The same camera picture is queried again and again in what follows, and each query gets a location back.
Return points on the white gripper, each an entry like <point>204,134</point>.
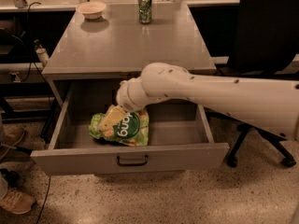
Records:
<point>124,97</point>

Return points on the green rice chip bag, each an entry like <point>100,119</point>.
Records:
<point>132,131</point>

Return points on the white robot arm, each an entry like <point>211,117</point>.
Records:
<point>268,104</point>

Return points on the grey drawer cabinet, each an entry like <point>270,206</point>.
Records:
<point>119,45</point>

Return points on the open grey top drawer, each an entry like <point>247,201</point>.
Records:
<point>179,137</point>

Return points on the tan shoe upper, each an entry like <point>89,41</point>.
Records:
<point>12,138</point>

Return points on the tan shoe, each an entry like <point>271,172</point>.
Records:
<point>17,202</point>
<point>12,138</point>

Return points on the beige paper bowl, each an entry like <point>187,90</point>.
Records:
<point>91,10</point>

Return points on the green soda can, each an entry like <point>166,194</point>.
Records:
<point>144,7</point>

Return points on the tan shoe lower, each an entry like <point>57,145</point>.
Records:
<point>17,202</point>

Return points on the black office chair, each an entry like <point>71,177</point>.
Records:
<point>265,42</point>

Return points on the black drawer handle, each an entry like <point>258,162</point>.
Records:
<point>132,161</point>

